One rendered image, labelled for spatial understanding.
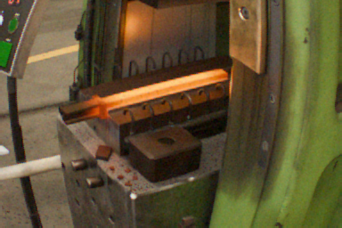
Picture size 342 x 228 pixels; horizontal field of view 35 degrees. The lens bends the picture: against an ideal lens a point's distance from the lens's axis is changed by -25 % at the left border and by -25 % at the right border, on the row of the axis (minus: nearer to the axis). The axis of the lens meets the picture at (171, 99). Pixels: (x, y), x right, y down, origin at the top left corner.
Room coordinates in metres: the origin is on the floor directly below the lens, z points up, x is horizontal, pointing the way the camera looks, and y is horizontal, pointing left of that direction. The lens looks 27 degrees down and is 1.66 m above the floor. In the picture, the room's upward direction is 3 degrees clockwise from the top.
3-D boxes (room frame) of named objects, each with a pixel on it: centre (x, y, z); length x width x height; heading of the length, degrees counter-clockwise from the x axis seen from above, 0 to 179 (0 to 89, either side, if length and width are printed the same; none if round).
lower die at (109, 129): (1.38, -0.02, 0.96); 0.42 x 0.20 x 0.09; 125
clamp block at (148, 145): (1.15, 0.00, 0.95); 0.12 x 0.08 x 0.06; 125
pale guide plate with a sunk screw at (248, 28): (1.08, -0.13, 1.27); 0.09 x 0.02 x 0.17; 35
